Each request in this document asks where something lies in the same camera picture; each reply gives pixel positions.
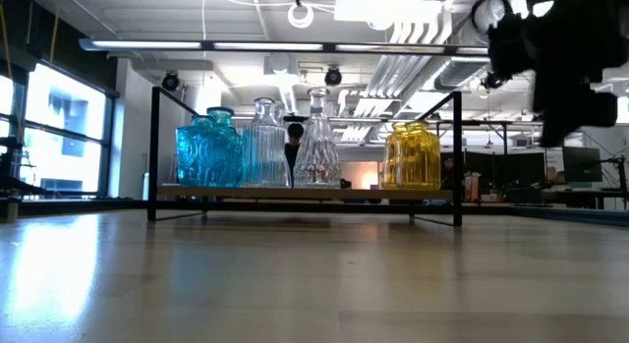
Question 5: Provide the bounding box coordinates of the yellow ribbed glass vase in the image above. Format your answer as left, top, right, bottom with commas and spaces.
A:
395, 120, 442, 191

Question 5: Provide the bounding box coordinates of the black computer monitor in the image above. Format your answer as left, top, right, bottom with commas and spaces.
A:
461, 150, 546, 192
561, 144, 602, 184

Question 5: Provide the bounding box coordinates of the orange-white carton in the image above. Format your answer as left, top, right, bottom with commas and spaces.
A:
466, 171, 484, 202

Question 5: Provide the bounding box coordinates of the black-framed wooden shelf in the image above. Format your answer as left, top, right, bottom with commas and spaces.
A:
146, 86, 463, 228

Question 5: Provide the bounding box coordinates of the black bar with light strips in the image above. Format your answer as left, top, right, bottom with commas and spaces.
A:
78, 36, 491, 58

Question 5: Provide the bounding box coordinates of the slender clear cut-glass vase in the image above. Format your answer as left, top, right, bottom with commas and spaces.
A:
293, 86, 343, 189

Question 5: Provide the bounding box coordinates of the white ring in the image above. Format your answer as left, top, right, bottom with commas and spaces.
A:
287, 1, 315, 29

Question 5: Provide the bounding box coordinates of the clear flared glass vase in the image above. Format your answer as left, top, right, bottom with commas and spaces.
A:
252, 96, 287, 123

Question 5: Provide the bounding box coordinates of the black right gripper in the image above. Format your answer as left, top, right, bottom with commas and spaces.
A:
486, 8, 619, 148

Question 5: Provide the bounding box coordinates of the teal embossed glass vase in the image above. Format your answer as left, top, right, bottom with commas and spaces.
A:
175, 115, 231, 189

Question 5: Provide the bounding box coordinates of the person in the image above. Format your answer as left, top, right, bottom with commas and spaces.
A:
284, 122, 305, 187
440, 155, 457, 191

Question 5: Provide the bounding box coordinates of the black articulated stand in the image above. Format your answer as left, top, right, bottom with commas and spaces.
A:
582, 154, 629, 211

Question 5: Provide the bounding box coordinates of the clear ribbed glass vase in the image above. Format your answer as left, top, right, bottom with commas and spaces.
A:
240, 117, 292, 189

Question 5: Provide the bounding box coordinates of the black aluminium table frame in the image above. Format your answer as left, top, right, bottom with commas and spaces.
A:
0, 195, 629, 226

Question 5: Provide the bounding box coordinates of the black ceiling-mounted camera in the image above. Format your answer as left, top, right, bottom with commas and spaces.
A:
481, 70, 507, 91

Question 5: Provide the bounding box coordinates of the large window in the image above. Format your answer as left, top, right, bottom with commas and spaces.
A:
0, 62, 117, 200

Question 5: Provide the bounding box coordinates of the tall yellow glass vase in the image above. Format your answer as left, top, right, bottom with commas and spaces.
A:
380, 122, 402, 190

